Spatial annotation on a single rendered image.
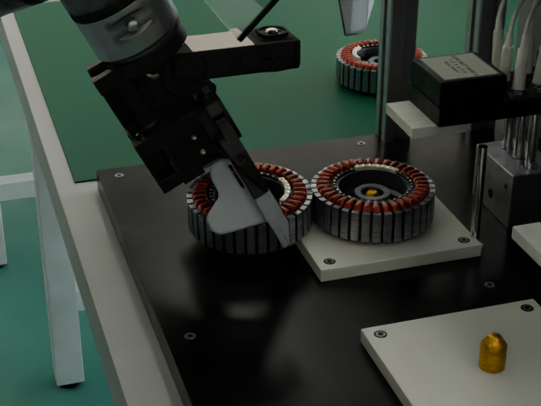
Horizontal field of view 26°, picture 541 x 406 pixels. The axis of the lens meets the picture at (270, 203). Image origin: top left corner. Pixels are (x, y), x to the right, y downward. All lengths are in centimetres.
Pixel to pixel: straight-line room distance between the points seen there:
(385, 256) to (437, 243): 5
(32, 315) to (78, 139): 113
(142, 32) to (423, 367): 33
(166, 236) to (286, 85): 43
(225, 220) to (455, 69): 24
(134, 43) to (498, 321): 36
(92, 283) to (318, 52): 62
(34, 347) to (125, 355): 137
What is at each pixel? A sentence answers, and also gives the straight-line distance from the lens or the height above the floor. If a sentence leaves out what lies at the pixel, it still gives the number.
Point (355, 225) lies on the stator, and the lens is 102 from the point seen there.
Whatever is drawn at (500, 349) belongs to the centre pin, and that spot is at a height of 80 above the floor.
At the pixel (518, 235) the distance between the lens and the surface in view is 86.
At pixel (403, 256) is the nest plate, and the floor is 78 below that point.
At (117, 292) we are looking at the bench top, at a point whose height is 75.
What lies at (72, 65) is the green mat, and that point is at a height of 75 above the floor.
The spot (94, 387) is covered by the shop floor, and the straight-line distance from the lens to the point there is 219.
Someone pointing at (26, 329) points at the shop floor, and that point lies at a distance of 237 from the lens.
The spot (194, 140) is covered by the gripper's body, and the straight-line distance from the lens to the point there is 97.
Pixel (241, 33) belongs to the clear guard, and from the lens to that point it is 84.
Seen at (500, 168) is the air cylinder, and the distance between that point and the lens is 109.
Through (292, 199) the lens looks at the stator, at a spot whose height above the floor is 82.
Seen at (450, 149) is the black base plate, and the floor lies 77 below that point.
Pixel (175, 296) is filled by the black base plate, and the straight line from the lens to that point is 98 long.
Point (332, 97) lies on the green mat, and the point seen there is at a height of 75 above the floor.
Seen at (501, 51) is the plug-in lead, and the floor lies 93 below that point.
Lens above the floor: 129
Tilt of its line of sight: 28 degrees down
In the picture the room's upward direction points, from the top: straight up
